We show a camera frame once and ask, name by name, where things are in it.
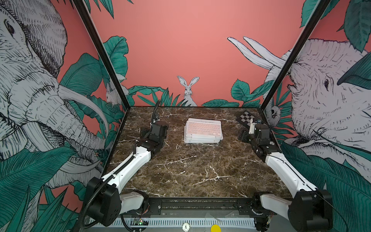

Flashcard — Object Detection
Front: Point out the pink keyboard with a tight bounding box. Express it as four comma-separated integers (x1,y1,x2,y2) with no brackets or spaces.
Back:
185,118,223,140
184,137,221,144

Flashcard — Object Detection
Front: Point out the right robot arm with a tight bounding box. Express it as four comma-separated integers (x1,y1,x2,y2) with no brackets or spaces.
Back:
238,122,333,232

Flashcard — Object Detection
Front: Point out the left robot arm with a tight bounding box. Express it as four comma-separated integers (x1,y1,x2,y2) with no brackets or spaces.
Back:
78,120,169,229

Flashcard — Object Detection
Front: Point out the checkerboard calibration plate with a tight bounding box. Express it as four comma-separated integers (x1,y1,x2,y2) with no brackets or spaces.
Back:
236,111,260,129

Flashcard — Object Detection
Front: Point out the white vented strip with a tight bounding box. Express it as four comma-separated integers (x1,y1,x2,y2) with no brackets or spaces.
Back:
86,217,256,228

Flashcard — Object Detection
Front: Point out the yellow round button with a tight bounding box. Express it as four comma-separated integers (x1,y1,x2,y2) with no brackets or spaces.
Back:
210,224,221,232

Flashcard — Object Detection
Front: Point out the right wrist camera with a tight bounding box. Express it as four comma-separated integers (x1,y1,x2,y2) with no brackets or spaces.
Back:
249,122,256,134

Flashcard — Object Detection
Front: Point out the black mounting rail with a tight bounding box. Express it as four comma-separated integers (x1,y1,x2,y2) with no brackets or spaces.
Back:
79,197,315,217

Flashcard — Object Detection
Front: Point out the black frame post right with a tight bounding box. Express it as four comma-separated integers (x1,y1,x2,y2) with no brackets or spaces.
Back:
260,0,331,111

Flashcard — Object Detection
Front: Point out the black frame post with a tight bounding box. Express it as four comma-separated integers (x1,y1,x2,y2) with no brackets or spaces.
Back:
73,0,130,111
260,0,331,111

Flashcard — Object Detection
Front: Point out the black frame post left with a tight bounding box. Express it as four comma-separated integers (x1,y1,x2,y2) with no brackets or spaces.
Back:
73,0,130,111

